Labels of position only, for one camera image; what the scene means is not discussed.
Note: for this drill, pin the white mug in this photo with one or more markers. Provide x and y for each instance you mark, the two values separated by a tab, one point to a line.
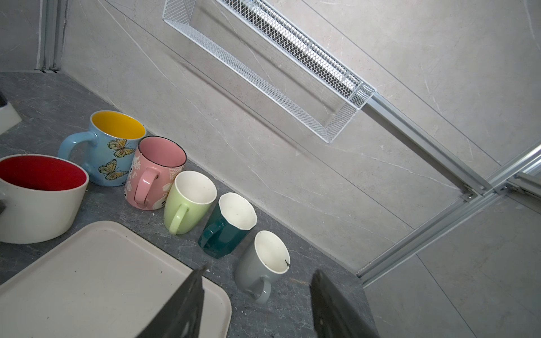
40	197

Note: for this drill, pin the pink cartoon mug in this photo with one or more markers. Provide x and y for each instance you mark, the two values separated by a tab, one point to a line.
157	162

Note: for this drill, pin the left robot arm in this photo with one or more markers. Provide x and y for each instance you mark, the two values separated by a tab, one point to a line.
9	116

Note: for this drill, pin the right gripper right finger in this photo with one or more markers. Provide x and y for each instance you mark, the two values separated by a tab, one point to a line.
333	315

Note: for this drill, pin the white wire mesh basket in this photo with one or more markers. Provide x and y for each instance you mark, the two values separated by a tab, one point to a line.
277	58

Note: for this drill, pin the blue mug yellow inside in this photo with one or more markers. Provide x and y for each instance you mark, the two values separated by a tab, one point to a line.
110	146

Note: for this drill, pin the grey mug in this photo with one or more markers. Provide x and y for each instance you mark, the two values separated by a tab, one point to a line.
263	262

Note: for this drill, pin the beige serving tray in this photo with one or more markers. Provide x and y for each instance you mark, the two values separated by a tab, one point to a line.
103	281

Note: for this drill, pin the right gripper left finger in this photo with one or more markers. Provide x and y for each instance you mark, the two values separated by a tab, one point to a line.
181	315

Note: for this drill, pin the dark green mug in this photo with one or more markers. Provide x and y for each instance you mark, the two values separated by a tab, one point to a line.
230	222

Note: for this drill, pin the light green mug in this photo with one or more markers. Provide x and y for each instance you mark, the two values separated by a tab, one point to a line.
188	201

